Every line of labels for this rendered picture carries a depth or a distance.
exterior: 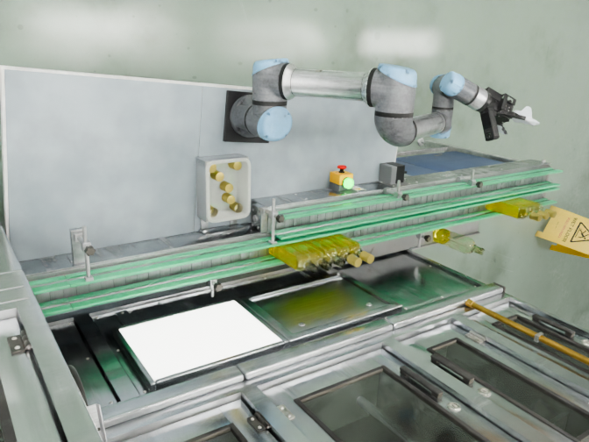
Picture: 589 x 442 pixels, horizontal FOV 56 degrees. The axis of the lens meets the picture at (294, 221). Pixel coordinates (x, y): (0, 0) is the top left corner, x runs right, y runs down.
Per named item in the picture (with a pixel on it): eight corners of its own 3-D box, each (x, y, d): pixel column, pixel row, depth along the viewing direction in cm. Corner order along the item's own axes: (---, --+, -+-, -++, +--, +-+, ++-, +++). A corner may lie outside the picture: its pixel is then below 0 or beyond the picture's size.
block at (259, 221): (250, 228, 207) (259, 233, 201) (250, 203, 204) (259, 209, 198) (258, 226, 209) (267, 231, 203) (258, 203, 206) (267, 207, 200)
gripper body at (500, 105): (518, 100, 189) (492, 84, 185) (513, 122, 187) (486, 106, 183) (502, 106, 196) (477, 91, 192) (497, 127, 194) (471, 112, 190)
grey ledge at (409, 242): (313, 260, 233) (329, 270, 224) (314, 241, 230) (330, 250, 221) (463, 227, 284) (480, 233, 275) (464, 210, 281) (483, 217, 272)
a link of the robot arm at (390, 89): (244, 103, 180) (408, 119, 158) (244, 56, 175) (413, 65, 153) (262, 101, 190) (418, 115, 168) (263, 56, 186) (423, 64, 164)
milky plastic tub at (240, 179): (197, 217, 200) (207, 224, 193) (195, 156, 193) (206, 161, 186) (239, 210, 209) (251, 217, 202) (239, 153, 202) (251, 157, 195)
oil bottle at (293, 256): (268, 253, 207) (300, 274, 190) (268, 239, 205) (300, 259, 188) (280, 251, 210) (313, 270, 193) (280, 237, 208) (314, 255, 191)
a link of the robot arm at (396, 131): (399, 157, 161) (458, 138, 199) (402, 119, 158) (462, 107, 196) (365, 151, 168) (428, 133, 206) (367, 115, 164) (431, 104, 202)
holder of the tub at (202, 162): (197, 231, 202) (206, 237, 196) (195, 157, 193) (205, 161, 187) (238, 224, 211) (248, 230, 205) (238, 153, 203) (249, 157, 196)
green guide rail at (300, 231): (270, 233, 204) (281, 239, 198) (270, 231, 204) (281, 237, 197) (546, 182, 297) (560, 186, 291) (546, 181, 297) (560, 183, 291)
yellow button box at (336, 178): (328, 187, 231) (338, 191, 225) (329, 170, 228) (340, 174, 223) (341, 185, 234) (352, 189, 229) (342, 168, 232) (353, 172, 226)
